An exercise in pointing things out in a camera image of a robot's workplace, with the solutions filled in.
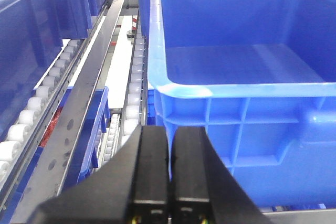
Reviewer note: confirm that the middle white roller track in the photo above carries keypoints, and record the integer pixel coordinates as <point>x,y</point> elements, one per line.
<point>125,83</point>

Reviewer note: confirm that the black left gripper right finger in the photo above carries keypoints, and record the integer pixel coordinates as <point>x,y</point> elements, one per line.
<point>203,190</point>

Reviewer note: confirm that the white roller track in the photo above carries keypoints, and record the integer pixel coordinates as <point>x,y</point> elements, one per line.
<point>18,133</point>
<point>125,83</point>

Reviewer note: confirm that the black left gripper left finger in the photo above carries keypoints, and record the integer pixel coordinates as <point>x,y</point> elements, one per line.
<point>130,188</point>

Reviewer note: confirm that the large blue crate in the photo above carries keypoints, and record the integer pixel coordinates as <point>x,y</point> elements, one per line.
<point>259,76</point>

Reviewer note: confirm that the left blue crate on rollers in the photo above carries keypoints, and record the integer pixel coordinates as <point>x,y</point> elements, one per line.
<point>32,32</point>

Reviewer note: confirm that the grey steel rack beam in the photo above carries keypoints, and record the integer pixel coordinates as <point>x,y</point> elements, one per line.
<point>50,174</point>

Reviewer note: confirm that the lower blue crate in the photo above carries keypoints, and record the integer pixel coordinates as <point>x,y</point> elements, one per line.
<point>93,128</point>

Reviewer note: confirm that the left white roller track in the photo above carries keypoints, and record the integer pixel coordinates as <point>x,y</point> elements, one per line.
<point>18,133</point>

